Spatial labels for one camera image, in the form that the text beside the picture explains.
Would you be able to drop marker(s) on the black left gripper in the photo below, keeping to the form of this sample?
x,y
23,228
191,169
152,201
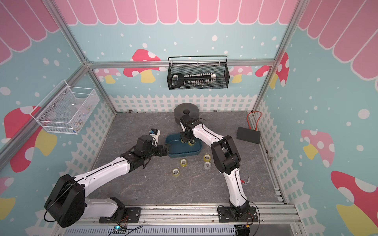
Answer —
x,y
160,153

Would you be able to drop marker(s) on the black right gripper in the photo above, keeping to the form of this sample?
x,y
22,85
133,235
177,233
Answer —
x,y
183,138

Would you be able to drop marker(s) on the yellow tape roll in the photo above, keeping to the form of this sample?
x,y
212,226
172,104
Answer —
x,y
207,157
183,162
191,143
176,172

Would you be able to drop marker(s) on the teal plastic storage box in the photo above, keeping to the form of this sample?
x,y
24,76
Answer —
x,y
178,149

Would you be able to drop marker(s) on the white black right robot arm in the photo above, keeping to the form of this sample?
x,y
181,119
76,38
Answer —
x,y
226,159

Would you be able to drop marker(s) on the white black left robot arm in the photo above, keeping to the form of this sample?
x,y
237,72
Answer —
x,y
69,202

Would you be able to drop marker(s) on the black flat box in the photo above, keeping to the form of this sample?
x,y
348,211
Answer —
x,y
249,135

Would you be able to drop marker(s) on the grey perforated filament spool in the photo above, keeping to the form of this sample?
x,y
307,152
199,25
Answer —
x,y
185,109

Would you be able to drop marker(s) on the black socket tool set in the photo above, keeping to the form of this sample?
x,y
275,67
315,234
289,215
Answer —
x,y
179,80

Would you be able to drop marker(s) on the green circuit board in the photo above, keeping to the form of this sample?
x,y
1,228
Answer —
x,y
119,230

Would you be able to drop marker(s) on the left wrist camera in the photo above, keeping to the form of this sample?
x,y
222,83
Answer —
x,y
155,133

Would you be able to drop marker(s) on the black wire wall basket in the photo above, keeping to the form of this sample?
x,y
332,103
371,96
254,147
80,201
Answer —
x,y
198,72

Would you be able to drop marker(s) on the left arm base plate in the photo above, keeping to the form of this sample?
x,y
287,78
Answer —
x,y
125,215

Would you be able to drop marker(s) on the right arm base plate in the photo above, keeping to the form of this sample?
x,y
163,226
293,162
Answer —
x,y
232,214

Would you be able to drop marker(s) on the white wire wall basket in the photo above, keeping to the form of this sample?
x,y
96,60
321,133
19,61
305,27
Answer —
x,y
65,109

